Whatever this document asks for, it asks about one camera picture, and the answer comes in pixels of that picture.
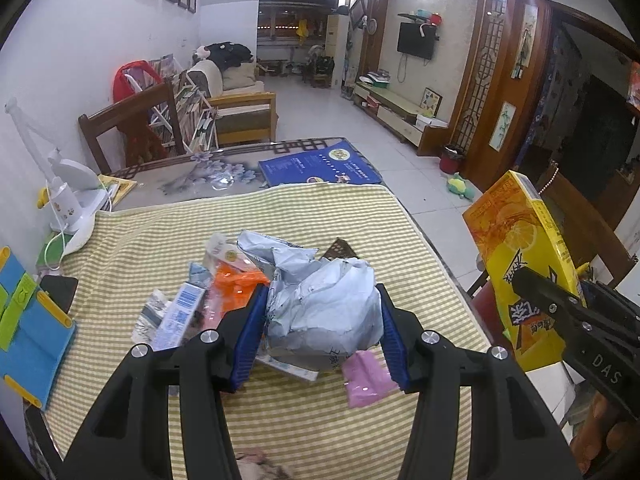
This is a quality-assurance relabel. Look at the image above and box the white bead string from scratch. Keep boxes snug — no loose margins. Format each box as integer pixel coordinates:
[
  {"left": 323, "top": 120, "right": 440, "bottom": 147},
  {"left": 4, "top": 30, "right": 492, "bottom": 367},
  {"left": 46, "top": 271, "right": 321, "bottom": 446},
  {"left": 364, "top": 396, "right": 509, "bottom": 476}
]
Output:
[{"left": 537, "top": 162, "right": 559, "bottom": 196}]

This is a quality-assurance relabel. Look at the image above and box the pinkish printed cloth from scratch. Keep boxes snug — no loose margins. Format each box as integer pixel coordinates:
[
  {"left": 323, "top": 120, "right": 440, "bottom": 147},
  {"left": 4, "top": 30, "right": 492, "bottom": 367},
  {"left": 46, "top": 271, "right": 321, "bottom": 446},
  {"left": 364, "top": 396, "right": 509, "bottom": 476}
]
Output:
[{"left": 234, "top": 451, "right": 297, "bottom": 480}]

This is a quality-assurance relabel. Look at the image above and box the yellow book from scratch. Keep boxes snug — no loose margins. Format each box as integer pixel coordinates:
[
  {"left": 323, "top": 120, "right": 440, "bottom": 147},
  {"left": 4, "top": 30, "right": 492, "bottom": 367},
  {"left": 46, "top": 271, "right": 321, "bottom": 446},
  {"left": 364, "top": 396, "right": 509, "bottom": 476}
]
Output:
[{"left": 97, "top": 175, "right": 139, "bottom": 209}]

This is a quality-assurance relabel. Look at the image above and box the white desk lamp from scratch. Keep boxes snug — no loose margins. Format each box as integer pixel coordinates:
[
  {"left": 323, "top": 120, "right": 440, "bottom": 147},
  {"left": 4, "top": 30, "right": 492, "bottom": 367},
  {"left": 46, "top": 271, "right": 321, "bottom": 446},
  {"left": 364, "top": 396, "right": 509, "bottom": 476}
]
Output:
[{"left": 4, "top": 99, "right": 114, "bottom": 257}]

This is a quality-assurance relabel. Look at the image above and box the dark wooden chair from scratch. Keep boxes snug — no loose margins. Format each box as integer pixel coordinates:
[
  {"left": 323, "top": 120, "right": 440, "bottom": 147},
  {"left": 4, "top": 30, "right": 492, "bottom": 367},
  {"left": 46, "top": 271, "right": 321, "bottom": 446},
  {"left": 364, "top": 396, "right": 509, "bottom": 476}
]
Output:
[{"left": 78, "top": 81, "right": 187, "bottom": 177}]

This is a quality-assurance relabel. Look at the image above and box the red bag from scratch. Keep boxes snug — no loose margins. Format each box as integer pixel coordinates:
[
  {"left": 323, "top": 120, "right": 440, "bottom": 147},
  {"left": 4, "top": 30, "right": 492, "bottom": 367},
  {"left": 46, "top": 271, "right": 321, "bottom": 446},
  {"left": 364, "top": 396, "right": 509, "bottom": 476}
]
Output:
[{"left": 113, "top": 60, "right": 164, "bottom": 107}]

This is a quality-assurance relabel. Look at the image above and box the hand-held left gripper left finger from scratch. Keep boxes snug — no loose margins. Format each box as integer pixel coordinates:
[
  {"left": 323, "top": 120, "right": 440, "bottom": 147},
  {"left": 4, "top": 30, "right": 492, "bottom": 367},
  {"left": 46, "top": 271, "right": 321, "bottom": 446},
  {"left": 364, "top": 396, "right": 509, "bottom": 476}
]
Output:
[{"left": 57, "top": 282, "right": 274, "bottom": 480}]

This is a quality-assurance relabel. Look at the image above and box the blue picture book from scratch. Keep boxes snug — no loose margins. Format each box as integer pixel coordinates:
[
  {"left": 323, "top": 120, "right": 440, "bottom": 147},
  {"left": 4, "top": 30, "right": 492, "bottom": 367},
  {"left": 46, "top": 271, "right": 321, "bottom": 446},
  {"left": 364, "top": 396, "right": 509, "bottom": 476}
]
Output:
[{"left": 258, "top": 146, "right": 384, "bottom": 189}]

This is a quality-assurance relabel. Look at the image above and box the white standing air conditioner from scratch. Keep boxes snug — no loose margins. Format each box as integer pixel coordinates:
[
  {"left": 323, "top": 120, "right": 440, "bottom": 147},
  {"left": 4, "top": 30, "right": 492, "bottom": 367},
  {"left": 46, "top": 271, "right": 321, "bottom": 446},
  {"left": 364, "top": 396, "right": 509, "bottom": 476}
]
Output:
[{"left": 326, "top": 14, "right": 350, "bottom": 59}]

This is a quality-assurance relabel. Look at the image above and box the green plush toy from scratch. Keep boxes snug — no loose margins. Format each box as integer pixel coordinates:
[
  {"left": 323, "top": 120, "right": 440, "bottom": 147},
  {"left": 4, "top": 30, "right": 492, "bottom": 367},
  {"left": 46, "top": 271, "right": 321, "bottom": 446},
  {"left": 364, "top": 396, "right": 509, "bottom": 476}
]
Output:
[{"left": 446, "top": 172, "right": 476, "bottom": 204}]

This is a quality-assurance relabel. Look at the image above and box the hanging bird scroll painting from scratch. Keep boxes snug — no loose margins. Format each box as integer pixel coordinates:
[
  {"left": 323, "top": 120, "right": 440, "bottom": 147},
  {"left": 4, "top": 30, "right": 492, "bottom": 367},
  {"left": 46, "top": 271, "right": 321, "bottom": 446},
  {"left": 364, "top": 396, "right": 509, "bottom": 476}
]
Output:
[{"left": 511, "top": 4, "right": 539, "bottom": 79}]

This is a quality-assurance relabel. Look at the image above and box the orange plastic wrapper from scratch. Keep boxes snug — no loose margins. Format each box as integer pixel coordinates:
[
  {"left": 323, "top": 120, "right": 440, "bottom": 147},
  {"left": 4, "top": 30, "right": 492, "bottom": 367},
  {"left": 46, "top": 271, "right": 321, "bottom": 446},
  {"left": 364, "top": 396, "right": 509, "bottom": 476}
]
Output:
[{"left": 206, "top": 264, "right": 271, "bottom": 328}]

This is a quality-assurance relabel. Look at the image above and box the blue white small box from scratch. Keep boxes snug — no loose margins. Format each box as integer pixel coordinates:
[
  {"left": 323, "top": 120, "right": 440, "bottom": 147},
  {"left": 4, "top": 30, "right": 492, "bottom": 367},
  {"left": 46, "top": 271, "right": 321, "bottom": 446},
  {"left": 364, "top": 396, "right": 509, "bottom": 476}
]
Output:
[{"left": 150, "top": 282, "right": 208, "bottom": 353}]

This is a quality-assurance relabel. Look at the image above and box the blue folding book stand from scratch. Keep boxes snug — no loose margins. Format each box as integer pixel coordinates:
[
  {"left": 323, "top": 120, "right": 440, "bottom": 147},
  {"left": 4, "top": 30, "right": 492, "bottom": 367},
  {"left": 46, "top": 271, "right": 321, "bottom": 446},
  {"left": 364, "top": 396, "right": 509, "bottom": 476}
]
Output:
[{"left": 0, "top": 245, "right": 78, "bottom": 411}]

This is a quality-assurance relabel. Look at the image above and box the colourful framed picture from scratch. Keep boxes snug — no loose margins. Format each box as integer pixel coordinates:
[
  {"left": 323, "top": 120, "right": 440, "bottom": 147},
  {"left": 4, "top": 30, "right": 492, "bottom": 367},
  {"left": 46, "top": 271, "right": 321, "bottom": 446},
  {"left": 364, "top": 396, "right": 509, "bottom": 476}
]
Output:
[{"left": 420, "top": 87, "right": 444, "bottom": 119}]

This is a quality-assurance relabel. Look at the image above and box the yellow checked table cloth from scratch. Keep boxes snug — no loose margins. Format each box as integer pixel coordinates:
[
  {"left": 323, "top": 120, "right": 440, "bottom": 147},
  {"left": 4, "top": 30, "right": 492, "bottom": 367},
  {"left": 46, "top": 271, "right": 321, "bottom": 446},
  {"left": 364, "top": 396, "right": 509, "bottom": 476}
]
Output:
[{"left": 22, "top": 182, "right": 493, "bottom": 480}]

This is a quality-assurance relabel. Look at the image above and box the low television cabinet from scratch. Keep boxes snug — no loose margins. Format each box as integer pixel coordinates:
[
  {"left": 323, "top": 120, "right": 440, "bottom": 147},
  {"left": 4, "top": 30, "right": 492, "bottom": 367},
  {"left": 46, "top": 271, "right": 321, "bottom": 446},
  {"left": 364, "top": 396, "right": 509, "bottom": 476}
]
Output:
[{"left": 352, "top": 80, "right": 451, "bottom": 157}]

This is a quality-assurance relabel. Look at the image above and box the hanging bamboo scroll painting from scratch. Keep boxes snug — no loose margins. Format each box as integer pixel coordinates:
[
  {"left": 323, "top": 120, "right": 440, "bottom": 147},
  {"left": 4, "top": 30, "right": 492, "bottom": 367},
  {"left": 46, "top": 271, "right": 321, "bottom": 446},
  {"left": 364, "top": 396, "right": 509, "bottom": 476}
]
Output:
[{"left": 492, "top": 101, "right": 517, "bottom": 152}]

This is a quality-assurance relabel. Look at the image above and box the person's right hand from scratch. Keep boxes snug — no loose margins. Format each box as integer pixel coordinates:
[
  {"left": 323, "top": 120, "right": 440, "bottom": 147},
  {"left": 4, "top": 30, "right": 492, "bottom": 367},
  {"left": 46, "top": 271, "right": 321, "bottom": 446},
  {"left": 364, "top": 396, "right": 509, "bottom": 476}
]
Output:
[{"left": 570, "top": 392, "right": 640, "bottom": 476}]

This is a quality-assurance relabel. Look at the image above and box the pink white carton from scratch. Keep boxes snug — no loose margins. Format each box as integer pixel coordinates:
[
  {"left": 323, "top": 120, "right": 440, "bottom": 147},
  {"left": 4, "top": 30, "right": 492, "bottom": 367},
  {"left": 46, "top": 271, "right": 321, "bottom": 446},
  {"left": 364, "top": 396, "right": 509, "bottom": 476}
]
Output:
[{"left": 202, "top": 232, "right": 251, "bottom": 281}]

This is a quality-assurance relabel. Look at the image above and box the wooden sofa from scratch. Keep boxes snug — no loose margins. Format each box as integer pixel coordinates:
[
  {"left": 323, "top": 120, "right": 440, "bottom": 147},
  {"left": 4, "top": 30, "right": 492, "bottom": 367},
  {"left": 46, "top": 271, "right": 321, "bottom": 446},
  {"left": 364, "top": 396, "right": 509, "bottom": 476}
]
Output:
[{"left": 187, "top": 57, "right": 278, "bottom": 147}]

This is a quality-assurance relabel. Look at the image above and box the pink plastic bag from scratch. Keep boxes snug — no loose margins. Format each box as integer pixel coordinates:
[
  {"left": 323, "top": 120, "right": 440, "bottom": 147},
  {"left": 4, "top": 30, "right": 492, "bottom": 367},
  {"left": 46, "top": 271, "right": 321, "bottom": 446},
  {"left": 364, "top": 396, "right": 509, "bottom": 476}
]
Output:
[{"left": 341, "top": 351, "right": 401, "bottom": 409}]

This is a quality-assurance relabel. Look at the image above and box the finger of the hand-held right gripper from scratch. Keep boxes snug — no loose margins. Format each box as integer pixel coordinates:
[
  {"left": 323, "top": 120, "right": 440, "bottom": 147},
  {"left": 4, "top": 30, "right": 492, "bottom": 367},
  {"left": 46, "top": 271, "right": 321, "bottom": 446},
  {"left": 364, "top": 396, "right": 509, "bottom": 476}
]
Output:
[
  {"left": 580, "top": 277, "right": 640, "bottom": 322},
  {"left": 510, "top": 266, "right": 597, "bottom": 332}
]

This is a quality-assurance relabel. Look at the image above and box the red waste bin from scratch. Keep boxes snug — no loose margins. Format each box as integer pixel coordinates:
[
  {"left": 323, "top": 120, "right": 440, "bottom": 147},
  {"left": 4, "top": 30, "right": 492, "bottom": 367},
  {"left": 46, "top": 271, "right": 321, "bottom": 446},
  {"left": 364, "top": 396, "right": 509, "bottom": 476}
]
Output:
[{"left": 439, "top": 145, "right": 466, "bottom": 174}]

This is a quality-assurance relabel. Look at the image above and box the dark patterned wrapper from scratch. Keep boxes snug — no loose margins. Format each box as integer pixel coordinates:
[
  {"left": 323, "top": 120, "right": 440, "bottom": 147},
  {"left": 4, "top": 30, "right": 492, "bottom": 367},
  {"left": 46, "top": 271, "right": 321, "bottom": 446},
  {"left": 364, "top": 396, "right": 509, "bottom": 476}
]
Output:
[{"left": 320, "top": 237, "right": 359, "bottom": 262}]

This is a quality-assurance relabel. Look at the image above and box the grey mailer bag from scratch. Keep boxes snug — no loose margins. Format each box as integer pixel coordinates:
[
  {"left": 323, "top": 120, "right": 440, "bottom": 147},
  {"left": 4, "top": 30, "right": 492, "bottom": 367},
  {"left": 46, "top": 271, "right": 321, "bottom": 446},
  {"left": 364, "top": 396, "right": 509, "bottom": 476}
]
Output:
[{"left": 236, "top": 230, "right": 386, "bottom": 373}]

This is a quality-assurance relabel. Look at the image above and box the wall television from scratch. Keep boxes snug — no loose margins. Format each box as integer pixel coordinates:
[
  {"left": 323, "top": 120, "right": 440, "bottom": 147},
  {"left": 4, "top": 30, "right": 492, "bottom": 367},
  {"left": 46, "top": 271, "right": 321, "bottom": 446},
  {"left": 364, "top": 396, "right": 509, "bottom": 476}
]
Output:
[{"left": 397, "top": 22, "right": 436, "bottom": 61}]

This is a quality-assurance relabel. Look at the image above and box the white book rack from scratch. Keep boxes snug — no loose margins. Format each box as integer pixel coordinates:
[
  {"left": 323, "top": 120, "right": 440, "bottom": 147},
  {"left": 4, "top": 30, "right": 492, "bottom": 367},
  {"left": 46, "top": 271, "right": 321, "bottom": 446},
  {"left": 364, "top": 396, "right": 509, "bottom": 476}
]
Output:
[{"left": 149, "top": 54, "right": 221, "bottom": 155}]

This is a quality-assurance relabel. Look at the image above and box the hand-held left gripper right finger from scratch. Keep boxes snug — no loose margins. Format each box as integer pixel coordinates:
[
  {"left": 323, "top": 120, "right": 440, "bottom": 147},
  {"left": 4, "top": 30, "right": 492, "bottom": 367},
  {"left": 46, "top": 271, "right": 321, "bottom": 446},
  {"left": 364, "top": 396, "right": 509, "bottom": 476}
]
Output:
[{"left": 370, "top": 282, "right": 583, "bottom": 480}]

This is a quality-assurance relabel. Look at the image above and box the black clothing pile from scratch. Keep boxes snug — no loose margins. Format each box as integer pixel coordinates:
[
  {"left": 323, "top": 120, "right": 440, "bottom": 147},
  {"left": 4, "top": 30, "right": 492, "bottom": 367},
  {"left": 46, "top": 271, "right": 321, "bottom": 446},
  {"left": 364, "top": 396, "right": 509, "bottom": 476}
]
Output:
[{"left": 196, "top": 42, "right": 257, "bottom": 69}]

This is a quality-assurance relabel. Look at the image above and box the yellow drink carton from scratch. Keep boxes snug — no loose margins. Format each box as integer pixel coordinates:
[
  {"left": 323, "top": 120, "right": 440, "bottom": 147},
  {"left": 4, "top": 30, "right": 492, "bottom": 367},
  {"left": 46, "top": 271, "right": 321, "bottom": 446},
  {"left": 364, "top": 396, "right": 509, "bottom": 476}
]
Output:
[{"left": 462, "top": 170, "right": 588, "bottom": 373}]

